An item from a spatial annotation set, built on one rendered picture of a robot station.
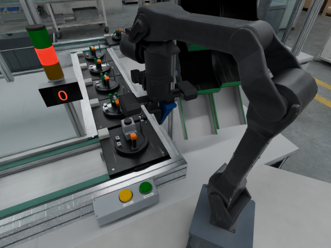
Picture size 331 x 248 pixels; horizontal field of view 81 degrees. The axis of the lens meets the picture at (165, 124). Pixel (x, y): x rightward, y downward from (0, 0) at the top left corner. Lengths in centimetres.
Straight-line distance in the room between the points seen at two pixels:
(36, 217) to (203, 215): 51
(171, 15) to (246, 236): 50
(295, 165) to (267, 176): 140
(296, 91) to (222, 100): 66
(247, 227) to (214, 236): 9
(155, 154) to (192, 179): 19
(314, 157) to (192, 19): 232
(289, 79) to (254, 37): 7
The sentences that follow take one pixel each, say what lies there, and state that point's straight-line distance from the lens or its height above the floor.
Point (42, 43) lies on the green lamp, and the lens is 69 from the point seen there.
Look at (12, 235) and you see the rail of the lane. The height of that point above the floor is 93.
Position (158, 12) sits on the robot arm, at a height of 150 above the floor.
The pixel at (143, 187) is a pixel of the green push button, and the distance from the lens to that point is 69.
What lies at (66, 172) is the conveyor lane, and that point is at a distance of 88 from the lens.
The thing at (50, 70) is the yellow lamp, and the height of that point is 129.
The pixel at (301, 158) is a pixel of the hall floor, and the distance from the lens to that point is 244.
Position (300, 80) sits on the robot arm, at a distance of 29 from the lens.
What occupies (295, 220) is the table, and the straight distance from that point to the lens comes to 89.
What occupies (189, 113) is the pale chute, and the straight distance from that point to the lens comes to 82.
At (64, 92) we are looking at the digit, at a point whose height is 121.
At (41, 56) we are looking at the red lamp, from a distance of 71.
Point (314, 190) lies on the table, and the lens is 101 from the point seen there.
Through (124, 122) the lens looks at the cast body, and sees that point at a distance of 74.
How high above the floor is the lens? 157
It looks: 41 degrees down
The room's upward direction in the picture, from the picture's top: straight up
